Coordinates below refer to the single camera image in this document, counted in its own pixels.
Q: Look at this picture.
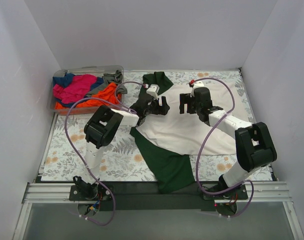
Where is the white and green t-shirt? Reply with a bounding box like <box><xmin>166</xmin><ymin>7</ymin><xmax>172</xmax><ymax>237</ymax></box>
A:
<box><xmin>130</xmin><ymin>72</ymin><xmax>236</xmax><ymax>194</ymax></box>

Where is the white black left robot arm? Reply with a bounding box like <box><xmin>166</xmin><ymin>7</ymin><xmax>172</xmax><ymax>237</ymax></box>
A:
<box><xmin>73</xmin><ymin>94</ymin><xmax>170</xmax><ymax>200</ymax></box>

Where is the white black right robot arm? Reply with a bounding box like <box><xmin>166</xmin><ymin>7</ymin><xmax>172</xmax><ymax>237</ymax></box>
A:
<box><xmin>179</xmin><ymin>87</ymin><xmax>277</xmax><ymax>199</ymax></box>

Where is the orange t-shirt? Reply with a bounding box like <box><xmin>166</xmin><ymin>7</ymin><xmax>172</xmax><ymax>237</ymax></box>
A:
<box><xmin>53</xmin><ymin>83</ymin><xmax>119</xmax><ymax>110</ymax></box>

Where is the grey t-shirt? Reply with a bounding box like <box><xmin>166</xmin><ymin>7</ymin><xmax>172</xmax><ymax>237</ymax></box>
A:
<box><xmin>84</xmin><ymin>70</ymin><xmax>123</xmax><ymax>98</ymax></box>

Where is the clear plastic bin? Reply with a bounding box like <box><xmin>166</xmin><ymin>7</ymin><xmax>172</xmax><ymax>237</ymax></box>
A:
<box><xmin>48</xmin><ymin>65</ymin><xmax>124</xmax><ymax>115</ymax></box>

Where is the pink t-shirt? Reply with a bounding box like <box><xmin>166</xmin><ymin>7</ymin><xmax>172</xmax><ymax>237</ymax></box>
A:
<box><xmin>53</xmin><ymin>74</ymin><xmax>98</xmax><ymax>105</ymax></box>

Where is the navy blue t-shirt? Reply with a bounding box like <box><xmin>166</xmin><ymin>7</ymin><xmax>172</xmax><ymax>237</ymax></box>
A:
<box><xmin>53</xmin><ymin>73</ymin><xmax>105</xmax><ymax>106</ymax></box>

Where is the floral patterned table mat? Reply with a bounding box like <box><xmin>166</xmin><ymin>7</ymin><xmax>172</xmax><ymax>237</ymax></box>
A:
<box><xmin>39</xmin><ymin>70</ymin><xmax>256</xmax><ymax>182</ymax></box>

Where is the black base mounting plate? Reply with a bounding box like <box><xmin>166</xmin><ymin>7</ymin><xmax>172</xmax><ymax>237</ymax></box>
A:
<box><xmin>69</xmin><ymin>181</ymin><xmax>250</xmax><ymax>212</ymax></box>

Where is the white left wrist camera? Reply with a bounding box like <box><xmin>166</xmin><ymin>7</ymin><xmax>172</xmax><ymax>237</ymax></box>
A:
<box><xmin>143</xmin><ymin>84</ymin><xmax>159</xmax><ymax>100</ymax></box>

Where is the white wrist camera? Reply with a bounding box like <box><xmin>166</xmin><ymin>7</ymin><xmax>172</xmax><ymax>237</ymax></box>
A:
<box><xmin>143</xmin><ymin>84</ymin><xmax>159</xmax><ymax>100</ymax></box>
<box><xmin>189</xmin><ymin>79</ymin><xmax>205</xmax><ymax>97</ymax></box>

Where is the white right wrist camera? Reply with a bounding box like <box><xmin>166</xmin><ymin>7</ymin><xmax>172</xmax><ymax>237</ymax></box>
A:
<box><xmin>189</xmin><ymin>79</ymin><xmax>205</xmax><ymax>97</ymax></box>

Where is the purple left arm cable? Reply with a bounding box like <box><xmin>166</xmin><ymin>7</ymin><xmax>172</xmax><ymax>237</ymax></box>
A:
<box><xmin>64</xmin><ymin>81</ymin><xmax>149</xmax><ymax>227</ymax></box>

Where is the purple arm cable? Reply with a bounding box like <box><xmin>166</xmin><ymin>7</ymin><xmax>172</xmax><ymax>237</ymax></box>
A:
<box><xmin>195</xmin><ymin>77</ymin><xmax>254</xmax><ymax>219</ymax></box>
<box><xmin>64</xmin><ymin>81</ymin><xmax>149</xmax><ymax>227</ymax></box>

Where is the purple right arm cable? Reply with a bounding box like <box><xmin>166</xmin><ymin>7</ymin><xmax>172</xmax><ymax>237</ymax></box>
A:
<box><xmin>195</xmin><ymin>77</ymin><xmax>254</xmax><ymax>219</ymax></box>

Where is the aluminium frame rail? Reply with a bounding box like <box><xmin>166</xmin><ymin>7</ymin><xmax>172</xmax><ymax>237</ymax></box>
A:
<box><xmin>23</xmin><ymin>182</ymin><xmax>75</xmax><ymax>204</ymax></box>

